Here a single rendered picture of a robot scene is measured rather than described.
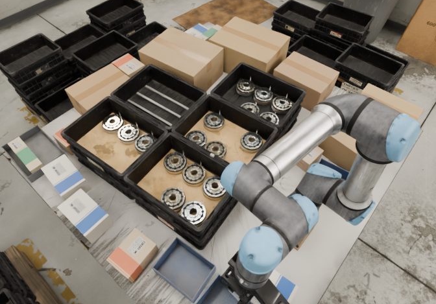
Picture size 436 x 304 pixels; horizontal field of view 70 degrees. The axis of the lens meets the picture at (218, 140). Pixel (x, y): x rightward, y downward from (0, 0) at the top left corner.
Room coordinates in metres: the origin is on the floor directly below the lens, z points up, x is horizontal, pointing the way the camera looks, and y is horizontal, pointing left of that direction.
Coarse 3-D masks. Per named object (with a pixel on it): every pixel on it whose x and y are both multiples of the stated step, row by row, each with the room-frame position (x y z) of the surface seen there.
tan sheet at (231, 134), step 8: (208, 112) 1.08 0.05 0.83; (200, 120) 1.03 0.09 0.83; (224, 120) 1.03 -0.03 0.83; (192, 128) 0.97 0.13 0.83; (200, 128) 0.97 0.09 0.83; (224, 128) 0.97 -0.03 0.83; (232, 128) 0.97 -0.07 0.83; (240, 128) 0.97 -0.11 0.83; (184, 136) 0.92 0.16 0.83; (208, 136) 0.92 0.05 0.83; (216, 136) 0.92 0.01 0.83; (224, 136) 0.92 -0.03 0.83; (232, 136) 0.92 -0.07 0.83; (240, 136) 0.92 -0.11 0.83; (224, 144) 0.88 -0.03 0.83; (232, 144) 0.88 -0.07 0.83; (232, 152) 0.83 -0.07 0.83; (240, 152) 0.83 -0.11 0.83; (248, 152) 0.83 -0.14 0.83; (256, 152) 0.83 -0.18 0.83; (232, 160) 0.78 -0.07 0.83; (240, 160) 0.78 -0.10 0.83; (248, 160) 0.78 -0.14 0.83
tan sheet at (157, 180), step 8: (168, 152) 0.83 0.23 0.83; (160, 160) 0.78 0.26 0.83; (152, 168) 0.74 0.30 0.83; (160, 168) 0.74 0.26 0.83; (152, 176) 0.70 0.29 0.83; (160, 176) 0.70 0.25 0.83; (168, 176) 0.70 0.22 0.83; (176, 176) 0.70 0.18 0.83; (208, 176) 0.70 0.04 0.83; (144, 184) 0.66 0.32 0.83; (152, 184) 0.66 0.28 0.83; (160, 184) 0.66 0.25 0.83; (168, 184) 0.66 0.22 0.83; (176, 184) 0.66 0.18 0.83; (184, 184) 0.66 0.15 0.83; (152, 192) 0.62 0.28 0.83; (160, 192) 0.62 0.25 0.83; (184, 192) 0.62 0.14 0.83; (192, 192) 0.62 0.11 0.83; (200, 192) 0.62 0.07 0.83; (192, 200) 0.58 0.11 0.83; (200, 200) 0.58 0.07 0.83; (208, 200) 0.58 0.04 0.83; (216, 200) 0.58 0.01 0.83; (208, 208) 0.54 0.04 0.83
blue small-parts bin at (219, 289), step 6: (216, 276) 0.21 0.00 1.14; (216, 282) 0.20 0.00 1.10; (210, 288) 0.18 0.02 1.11; (216, 288) 0.19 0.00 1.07; (222, 288) 0.19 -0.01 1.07; (204, 294) 0.16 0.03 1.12; (210, 294) 0.17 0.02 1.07; (216, 294) 0.17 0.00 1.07; (222, 294) 0.17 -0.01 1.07; (228, 294) 0.17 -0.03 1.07; (198, 300) 0.15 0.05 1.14; (204, 300) 0.16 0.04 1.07; (210, 300) 0.16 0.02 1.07; (216, 300) 0.16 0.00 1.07; (222, 300) 0.16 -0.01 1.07; (228, 300) 0.16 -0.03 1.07; (234, 300) 0.16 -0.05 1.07
